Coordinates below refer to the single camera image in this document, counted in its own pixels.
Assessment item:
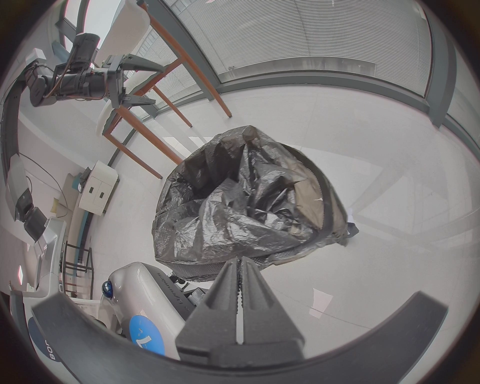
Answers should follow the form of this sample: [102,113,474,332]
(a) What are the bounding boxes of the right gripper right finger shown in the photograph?
[241,256,304,350]

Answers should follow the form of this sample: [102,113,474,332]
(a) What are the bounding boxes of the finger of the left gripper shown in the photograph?
[122,93,157,110]
[123,53,168,74]

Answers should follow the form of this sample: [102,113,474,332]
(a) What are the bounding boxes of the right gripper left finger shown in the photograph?
[175,257,241,352]

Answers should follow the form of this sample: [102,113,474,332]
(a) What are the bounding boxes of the black plastic bag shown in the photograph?
[152,125,349,282]

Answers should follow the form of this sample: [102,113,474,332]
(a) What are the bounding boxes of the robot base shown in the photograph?
[98,262,211,361]

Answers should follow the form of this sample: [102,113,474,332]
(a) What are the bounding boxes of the white chair wooden legs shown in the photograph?
[97,0,233,179]

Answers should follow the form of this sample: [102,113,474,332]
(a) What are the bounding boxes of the small white cabinet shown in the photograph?
[77,160,120,215]

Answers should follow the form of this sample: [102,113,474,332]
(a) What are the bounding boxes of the window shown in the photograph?
[56,0,480,151]

